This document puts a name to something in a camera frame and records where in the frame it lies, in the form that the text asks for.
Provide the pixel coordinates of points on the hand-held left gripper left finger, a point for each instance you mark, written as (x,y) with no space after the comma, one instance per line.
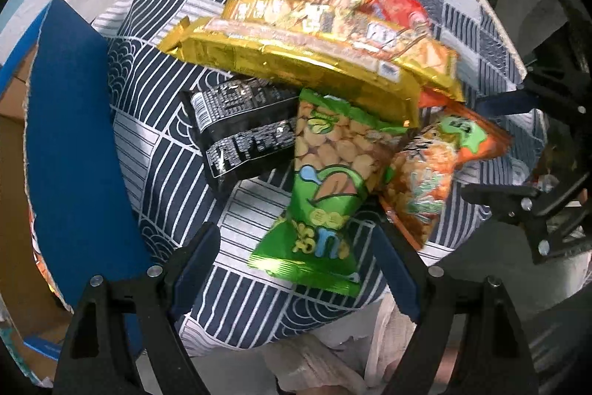
(196,265)

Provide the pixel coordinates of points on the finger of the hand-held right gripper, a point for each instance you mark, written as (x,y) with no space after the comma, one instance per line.
(506,104)
(499,197)

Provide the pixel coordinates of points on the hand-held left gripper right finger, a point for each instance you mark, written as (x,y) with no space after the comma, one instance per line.
(397,279)

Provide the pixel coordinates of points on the orange and green snack packet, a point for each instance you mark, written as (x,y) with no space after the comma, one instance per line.
(425,182)

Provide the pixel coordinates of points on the green peanut snack packet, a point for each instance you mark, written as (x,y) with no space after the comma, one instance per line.
(323,173)

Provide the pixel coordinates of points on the black snack packet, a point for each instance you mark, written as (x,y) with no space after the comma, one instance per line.
(240,131)

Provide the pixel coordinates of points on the blue cardboard box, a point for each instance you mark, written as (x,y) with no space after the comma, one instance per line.
(74,136)

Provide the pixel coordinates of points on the long gold snack packet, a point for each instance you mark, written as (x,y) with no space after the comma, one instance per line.
(286,52)
(277,8)

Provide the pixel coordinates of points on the crumpled plastic bag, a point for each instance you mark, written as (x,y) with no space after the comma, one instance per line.
(323,358)

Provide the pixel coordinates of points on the navy white patterned tablecloth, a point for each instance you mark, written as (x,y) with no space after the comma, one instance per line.
(152,154)

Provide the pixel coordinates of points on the red snack packet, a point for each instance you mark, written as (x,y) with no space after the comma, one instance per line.
(397,8)

